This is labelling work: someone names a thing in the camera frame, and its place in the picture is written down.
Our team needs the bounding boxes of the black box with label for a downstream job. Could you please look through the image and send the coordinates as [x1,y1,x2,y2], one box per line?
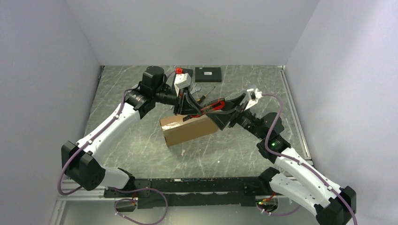
[195,67,222,83]

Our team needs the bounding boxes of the purple cable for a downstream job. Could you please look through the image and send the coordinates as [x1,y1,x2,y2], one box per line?
[261,93,358,225]
[57,89,138,196]

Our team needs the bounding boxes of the aluminium frame rail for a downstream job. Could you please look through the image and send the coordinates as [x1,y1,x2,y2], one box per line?
[277,65,312,160]

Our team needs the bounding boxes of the red black utility knife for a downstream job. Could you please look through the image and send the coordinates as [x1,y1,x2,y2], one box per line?
[183,98,226,122]

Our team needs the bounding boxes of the yellow black screwdriver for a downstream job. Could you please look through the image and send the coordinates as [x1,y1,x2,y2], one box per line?
[197,86,215,104]

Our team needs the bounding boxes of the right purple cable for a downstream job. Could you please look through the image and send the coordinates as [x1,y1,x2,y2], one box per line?
[261,93,358,225]

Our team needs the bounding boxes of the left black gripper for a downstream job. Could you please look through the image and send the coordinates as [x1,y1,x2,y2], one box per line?
[153,85,202,116]

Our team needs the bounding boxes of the silver open-end wrench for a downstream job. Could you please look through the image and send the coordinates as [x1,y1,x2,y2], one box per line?
[190,83,201,95]

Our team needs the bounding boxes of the black foam block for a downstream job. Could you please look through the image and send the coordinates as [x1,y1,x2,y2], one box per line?
[174,67,193,77]

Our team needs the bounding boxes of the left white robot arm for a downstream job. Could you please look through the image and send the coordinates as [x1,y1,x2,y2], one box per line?
[57,66,201,197]

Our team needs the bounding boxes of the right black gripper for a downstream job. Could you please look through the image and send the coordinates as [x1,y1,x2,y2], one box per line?
[206,93,266,140]

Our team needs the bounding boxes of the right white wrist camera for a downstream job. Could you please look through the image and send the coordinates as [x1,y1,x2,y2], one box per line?
[245,88,263,111]

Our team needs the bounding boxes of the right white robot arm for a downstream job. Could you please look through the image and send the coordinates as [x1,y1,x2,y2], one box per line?
[201,91,358,225]

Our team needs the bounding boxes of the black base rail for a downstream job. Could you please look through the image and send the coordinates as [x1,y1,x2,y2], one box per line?
[104,176,273,209]

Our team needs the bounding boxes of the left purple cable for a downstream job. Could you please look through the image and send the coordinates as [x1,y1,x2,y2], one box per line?
[57,89,138,196]

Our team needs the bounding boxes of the brown cardboard express box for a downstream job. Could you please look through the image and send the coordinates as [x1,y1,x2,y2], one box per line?
[160,115,219,147]

